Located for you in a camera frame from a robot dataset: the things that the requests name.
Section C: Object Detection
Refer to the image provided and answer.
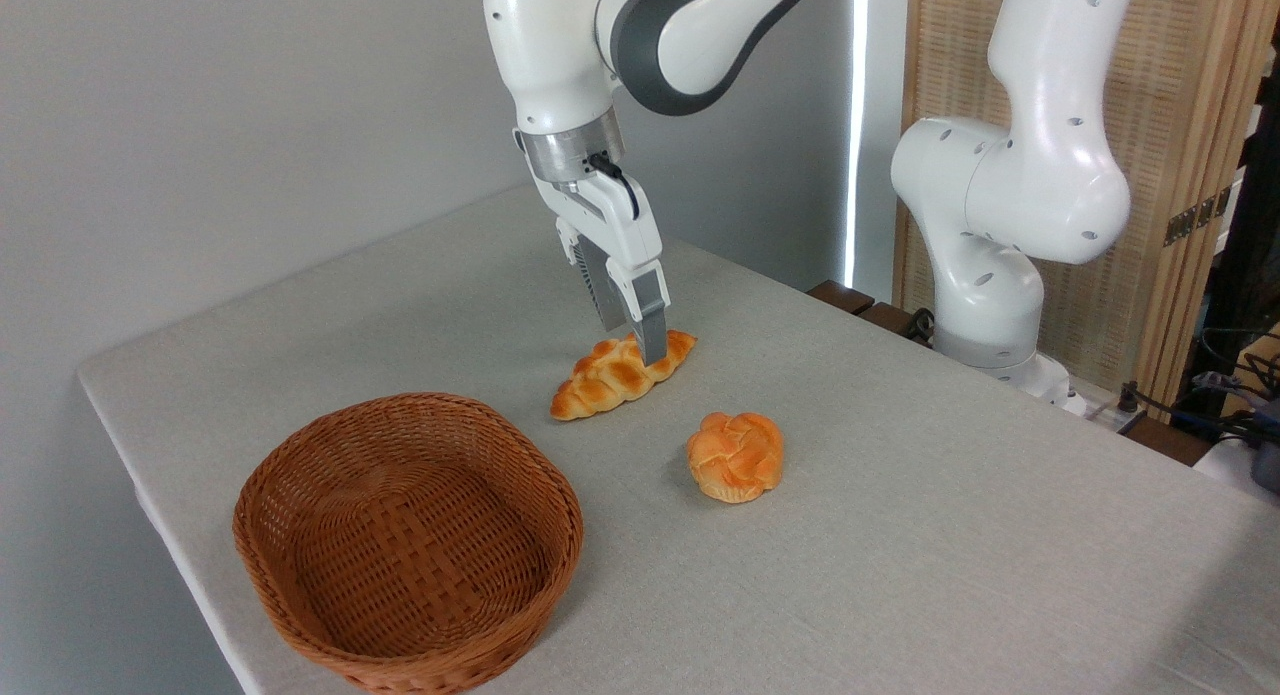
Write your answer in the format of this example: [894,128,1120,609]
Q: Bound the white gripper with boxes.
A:
[530,167,672,368]

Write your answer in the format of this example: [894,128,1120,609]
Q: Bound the grey tablecloth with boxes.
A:
[78,185,1280,695]

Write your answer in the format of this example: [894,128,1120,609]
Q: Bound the black vertical stand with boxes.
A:
[1180,25,1280,436]

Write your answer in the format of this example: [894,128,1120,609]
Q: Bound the long braided bread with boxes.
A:
[550,329,697,422]

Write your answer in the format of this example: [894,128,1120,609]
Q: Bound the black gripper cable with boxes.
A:
[588,152,641,221]

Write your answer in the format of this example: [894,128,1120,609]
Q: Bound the bamboo folding screen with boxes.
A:
[893,0,1280,416]

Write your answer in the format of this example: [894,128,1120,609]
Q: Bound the tangled black cables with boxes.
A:
[1118,325,1280,448]

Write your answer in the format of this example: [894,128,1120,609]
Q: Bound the vertical white light strip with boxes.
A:
[843,0,870,288]

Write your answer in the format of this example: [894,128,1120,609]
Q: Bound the brass screen hinge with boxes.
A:
[1163,187,1233,248]

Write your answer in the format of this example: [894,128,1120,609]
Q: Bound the grey box device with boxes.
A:
[1250,400,1280,494]

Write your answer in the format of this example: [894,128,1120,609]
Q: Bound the brown wicker basket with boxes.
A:
[232,392,585,695]

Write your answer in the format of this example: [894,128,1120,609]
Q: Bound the round knotted bread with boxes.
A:
[686,411,785,504]

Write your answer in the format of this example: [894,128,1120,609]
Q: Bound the dark wooden block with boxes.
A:
[860,301,933,342]
[806,279,876,316]

